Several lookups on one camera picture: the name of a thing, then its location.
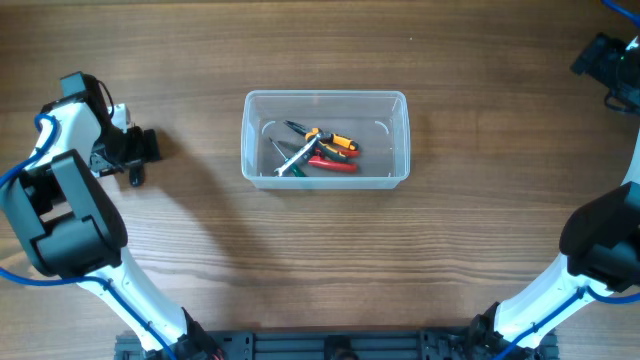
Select blue right camera cable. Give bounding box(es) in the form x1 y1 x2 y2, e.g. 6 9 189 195
599 0 640 29

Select blue camera cable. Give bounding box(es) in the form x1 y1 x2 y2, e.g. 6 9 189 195
0 112 179 360
599 0 640 29

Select orange black needle-nose pliers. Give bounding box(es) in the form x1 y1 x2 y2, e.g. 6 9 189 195
284 120 360 163

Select green handle screwdriver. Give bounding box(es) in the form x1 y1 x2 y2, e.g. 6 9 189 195
269 138 306 177

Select clear plastic container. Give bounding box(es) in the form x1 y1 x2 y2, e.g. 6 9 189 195
241 90 411 190

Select silver combination wrench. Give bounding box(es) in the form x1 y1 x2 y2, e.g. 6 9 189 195
274 136 319 177

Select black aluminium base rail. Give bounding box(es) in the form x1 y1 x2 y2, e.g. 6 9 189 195
114 326 559 360

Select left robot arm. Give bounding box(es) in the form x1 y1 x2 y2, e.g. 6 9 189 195
1 71 224 359

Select black red-collar screwdriver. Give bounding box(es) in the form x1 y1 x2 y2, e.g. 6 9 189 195
129 165 145 187

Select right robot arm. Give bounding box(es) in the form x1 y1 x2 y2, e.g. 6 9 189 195
462 154 639 359

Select red handle snips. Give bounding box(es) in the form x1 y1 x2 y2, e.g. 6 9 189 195
277 140 358 173

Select blue left camera cable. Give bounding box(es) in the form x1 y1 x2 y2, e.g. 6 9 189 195
0 112 179 360

